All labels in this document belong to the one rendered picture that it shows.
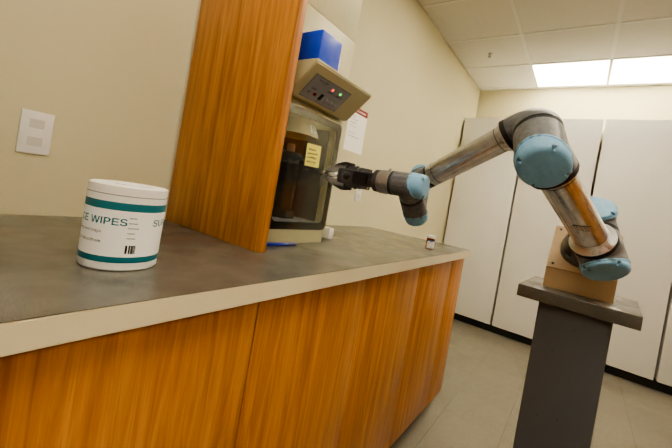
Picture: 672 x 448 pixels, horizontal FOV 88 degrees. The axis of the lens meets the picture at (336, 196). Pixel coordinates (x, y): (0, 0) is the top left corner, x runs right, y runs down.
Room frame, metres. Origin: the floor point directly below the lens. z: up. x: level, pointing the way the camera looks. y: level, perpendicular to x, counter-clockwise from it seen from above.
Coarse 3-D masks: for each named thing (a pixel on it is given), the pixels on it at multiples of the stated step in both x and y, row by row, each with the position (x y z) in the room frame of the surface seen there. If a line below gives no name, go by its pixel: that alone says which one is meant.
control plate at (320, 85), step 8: (312, 80) 1.05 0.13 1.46; (320, 80) 1.06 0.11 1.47; (328, 80) 1.08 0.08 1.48; (304, 88) 1.06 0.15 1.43; (312, 88) 1.07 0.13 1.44; (320, 88) 1.09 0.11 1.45; (328, 88) 1.11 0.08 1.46; (336, 88) 1.12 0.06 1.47; (304, 96) 1.09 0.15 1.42; (312, 96) 1.10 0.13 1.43; (328, 96) 1.14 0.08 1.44; (336, 96) 1.16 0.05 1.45; (344, 96) 1.18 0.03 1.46; (320, 104) 1.15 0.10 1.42; (328, 104) 1.17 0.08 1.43; (336, 104) 1.19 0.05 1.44
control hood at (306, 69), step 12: (300, 60) 1.03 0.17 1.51; (312, 60) 1.00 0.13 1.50; (300, 72) 1.02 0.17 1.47; (312, 72) 1.02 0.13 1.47; (324, 72) 1.04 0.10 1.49; (336, 72) 1.07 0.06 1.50; (300, 84) 1.04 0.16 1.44; (336, 84) 1.11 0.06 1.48; (348, 84) 1.14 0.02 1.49; (300, 96) 1.08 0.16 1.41; (360, 96) 1.22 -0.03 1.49; (324, 108) 1.18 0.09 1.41; (348, 108) 1.24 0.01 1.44
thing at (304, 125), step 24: (288, 120) 1.08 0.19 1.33; (312, 120) 1.16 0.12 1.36; (288, 144) 1.09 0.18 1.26; (336, 144) 1.29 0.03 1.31; (288, 168) 1.10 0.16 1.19; (312, 168) 1.20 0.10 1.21; (288, 192) 1.12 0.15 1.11; (312, 192) 1.22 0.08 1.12; (288, 216) 1.14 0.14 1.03; (312, 216) 1.23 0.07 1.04
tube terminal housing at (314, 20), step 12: (312, 12) 1.11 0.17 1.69; (312, 24) 1.12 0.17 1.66; (324, 24) 1.17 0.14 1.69; (336, 36) 1.22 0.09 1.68; (348, 48) 1.29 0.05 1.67; (348, 60) 1.30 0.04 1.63; (348, 72) 1.31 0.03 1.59; (312, 108) 1.17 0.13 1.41; (336, 120) 1.29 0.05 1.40; (276, 240) 1.12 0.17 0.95; (288, 240) 1.17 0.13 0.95; (300, 240) 1.22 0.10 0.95; (312, 240) 1.27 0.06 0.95
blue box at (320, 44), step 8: (304, 32) 1.05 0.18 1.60; (312, 32) 1.03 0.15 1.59; (320, 32) 1.01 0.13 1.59; (304, 40) 1.04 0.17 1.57; (312, 40) 1.03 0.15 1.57; (320, 40) 1.01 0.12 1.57; (328, 40) 1.03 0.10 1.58; (336, 40) 1.06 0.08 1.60; (304, 48) 1.04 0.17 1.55; (312, 48) 1.02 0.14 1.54; (320, 48) 1.01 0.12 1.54; (328, 48) 1.03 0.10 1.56; (336, 48) 1.06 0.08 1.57; (304, 56) 1.04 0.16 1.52; (312, 56) 1.02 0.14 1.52; (320, 56) 1.01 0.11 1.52; (328, 56) 1.04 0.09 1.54; (336, 56) 1.07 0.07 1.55; (328, 64) 1.04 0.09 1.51; (336, 64) 1.08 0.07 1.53
